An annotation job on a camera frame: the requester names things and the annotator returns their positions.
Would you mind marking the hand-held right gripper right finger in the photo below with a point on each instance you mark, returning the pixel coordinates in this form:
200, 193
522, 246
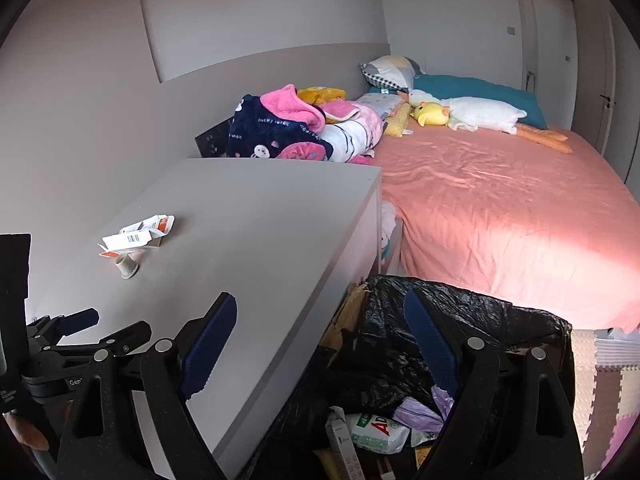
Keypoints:
430, 345

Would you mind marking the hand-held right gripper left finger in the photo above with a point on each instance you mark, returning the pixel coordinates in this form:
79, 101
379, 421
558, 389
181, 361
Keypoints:
210, 345

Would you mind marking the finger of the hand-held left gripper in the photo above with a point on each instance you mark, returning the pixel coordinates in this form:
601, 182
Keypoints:
80, 320
130, 337

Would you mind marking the purple plastic bag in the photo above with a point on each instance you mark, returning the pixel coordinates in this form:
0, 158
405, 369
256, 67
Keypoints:
420, 410

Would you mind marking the white plastic piece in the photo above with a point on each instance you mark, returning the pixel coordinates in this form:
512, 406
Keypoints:
126, 266

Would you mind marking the cardboard bin with black liner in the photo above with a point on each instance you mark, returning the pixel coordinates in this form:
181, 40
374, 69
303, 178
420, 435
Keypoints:
500, 320

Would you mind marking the cardboard box bin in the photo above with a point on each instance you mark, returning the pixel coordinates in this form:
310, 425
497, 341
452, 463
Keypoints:
345, 320

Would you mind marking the pale green snack wrapper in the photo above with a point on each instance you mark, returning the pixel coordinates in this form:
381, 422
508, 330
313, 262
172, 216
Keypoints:
422, 438

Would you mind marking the white orange barcode carton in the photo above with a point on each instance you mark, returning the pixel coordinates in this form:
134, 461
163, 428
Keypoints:
135, 237

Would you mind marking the plain white carton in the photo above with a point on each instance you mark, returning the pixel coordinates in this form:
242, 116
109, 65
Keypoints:
345, 450

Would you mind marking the person's left hand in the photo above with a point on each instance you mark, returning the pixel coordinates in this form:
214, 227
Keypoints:
30, 435

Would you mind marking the white bottle green label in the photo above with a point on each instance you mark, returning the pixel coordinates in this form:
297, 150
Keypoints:
375, 432

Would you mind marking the white soft toy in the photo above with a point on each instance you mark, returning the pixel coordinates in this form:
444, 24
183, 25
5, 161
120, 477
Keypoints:
387, 225

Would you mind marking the grey table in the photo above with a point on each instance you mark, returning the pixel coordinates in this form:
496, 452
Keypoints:
250, 210

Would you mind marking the bed with pink sheet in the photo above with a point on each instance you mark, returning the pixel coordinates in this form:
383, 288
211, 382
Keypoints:
500, 210

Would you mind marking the pastel foam floor mat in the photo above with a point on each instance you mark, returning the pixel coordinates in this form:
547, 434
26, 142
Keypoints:
605, 390

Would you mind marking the black board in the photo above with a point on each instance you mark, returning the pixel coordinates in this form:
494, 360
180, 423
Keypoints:
212, 140

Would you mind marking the navy pink fleece blanket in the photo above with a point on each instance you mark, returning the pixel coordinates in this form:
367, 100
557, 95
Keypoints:
270, 130

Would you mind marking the yellow dotted plush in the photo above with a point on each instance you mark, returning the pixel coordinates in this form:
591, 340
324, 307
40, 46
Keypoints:
396, 122

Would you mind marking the pink white cartoon blanket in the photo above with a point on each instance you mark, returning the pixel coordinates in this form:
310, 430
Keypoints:
355, 130

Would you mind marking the yellow duck plush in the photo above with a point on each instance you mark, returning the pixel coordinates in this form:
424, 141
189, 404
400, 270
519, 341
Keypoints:
430, 114

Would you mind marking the white goose plush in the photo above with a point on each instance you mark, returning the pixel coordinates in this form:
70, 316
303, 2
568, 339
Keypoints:
480, 115

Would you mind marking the light blue small pillow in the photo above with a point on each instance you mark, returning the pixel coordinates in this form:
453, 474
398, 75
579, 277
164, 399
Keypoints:
380, 105

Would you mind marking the teal pillow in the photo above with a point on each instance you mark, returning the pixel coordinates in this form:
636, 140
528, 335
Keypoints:
480, 87

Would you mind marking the yellow cloth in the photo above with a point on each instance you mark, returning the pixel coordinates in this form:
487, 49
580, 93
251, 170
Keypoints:
320, 94

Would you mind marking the grey yellow patterned pillow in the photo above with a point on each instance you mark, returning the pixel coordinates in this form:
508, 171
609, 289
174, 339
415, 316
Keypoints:
392, 70

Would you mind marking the white closet door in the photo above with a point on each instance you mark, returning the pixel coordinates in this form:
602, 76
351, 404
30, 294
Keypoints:
550, 50

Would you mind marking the grey door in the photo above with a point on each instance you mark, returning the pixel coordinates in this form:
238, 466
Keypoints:
597, 60

